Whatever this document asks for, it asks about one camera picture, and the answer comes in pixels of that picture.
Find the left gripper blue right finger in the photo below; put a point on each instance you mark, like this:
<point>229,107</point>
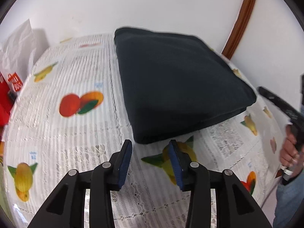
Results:
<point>235,207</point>

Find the fruit print white tablecloth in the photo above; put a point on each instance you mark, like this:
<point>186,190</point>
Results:
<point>75,118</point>

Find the red paper shopping bag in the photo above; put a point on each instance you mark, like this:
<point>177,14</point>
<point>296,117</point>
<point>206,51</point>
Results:
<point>10,89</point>

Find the black sweatshirt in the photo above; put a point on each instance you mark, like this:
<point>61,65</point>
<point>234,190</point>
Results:
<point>175,84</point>

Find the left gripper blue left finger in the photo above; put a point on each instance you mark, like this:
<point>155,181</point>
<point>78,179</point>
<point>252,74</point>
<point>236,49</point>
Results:
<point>65,206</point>

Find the person's right hand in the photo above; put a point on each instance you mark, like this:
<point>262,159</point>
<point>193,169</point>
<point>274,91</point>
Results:
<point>289,156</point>

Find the white plastic bag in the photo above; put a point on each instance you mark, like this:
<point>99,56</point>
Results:
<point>21,50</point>

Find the brown wooden door frame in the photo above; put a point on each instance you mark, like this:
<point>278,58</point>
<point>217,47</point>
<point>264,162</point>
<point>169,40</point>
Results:
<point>239,28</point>

